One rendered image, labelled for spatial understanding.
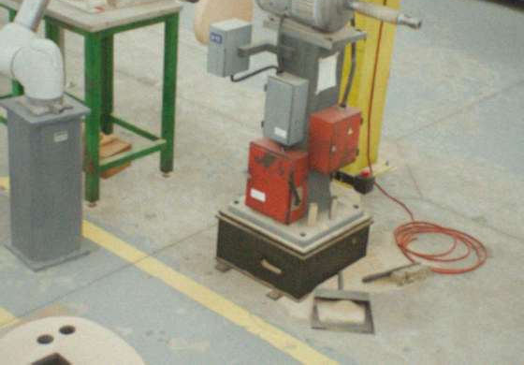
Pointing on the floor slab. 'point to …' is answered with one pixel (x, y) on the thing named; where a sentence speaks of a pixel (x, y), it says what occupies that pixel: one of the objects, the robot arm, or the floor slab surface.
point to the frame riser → (286, 256)
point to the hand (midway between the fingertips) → (222, 5)
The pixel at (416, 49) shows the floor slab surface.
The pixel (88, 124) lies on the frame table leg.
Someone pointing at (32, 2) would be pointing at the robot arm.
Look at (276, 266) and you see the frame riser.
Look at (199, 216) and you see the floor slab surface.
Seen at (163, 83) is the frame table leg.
